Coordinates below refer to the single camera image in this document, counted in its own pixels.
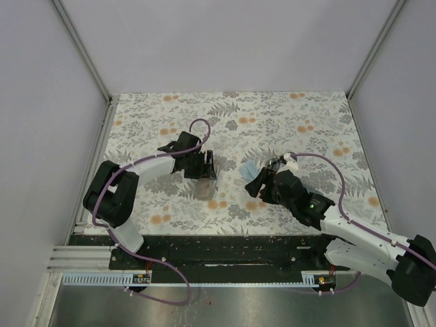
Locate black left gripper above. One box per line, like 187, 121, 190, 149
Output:
185, 150, 215, 180

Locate beige glasses case green lining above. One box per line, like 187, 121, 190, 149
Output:
193, 161, 220, 201

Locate black aviator sunglasses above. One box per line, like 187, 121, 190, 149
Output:
266, 155, 283, 172

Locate grey-blue glasses case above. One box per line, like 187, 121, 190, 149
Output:
305, 185, 324, 196

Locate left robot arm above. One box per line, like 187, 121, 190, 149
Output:
82, 131, 217, 269

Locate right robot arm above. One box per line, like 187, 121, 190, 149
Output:
245, 168, 435, 307

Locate floral patterned table mat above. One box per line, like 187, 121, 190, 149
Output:
104, 91, 387, 235

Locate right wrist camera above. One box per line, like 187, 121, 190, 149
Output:
278, 153, 299, 173

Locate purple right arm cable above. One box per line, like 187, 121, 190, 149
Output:
289, 153, 436, 295

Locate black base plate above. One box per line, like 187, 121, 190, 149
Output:
69, 235, 338, 281

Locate left aluminium frame post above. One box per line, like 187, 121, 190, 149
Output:
50, 0, 114, 103

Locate aluminium frame post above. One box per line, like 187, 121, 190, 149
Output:
50, 0, 114, 103
346, 0, 408, 100

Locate aluminium rail profile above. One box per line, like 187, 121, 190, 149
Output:
47, 246, 112, 273

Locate white slotted cable duct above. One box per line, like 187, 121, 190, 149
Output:
62, 268, 328, 287

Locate right aluminium frame post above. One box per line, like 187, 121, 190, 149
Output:
346, 0, 408, 100

